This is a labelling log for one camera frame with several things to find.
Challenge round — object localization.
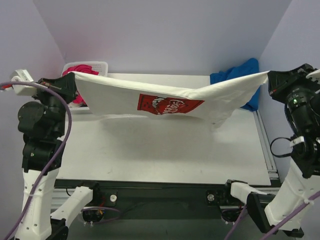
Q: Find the white t-shirt red print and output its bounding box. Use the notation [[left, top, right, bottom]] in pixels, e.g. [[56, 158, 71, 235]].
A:
[[74, 72, 268, 128]]

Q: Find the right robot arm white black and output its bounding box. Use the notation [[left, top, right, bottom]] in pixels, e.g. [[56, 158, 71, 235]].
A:
[[221, 63, 320, 240]]

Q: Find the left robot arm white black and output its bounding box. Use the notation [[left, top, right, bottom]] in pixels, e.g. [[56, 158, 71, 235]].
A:
[[13, 73, 102, 240]]

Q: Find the red pink t-shirt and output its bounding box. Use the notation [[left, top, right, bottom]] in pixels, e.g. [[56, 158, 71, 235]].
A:
[[62, 64, 99, 104]]

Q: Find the blue t-shirt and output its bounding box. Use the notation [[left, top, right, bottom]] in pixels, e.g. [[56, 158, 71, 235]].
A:
[[209, 58, 260, 112]]

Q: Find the white plastic laundry basket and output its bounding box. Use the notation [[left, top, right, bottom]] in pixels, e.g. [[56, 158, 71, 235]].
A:
[[61, 61, 108, 111]]

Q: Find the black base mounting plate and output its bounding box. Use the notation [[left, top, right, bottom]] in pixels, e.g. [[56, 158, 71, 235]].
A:
[[52, 178, 251, 221]]

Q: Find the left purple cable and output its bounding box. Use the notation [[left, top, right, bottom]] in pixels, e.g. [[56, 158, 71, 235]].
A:
[[0, 81, 122, 240]]

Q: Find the purple cable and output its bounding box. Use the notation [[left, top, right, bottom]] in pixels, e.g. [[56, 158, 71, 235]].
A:
[[0, 81, 122, 240], [223, 189, 320, 240]]

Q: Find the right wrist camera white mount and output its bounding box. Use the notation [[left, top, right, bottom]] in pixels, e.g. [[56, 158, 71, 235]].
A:
[[306, 69, 320, 81]]

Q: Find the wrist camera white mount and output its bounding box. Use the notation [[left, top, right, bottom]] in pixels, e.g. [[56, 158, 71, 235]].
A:
[[8, 68, 38, 97], [306, 69, 320, 81]]

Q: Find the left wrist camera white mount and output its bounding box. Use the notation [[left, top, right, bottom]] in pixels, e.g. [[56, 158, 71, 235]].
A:
[[8, 68, 38, 97]]

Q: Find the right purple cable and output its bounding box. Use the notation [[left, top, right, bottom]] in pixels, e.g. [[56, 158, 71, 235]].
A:
[[223, 189, 320, 240]]

